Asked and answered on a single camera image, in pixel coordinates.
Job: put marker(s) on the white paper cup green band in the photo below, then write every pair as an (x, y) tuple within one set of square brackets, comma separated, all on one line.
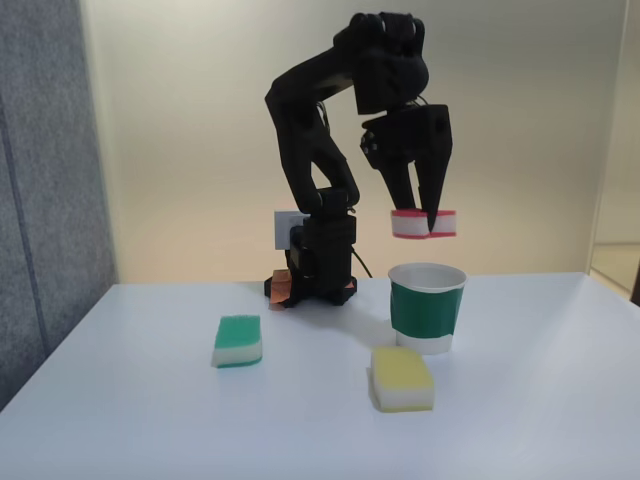
[(425, 312)]

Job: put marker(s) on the green sponge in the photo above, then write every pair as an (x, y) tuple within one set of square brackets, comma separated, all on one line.
[(239, 340)]

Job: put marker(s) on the grey fabric partition panel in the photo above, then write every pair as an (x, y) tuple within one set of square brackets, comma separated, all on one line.
[(45, 175)]

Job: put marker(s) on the orange base clamp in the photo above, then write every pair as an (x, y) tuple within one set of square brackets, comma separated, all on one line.
[(350, 288), (280, 290)]

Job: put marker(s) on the red sponge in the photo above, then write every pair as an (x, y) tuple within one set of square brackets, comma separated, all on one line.
[(442, 226)]

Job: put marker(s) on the yellow sponge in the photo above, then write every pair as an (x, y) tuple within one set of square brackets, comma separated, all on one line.
[(402, 377)]

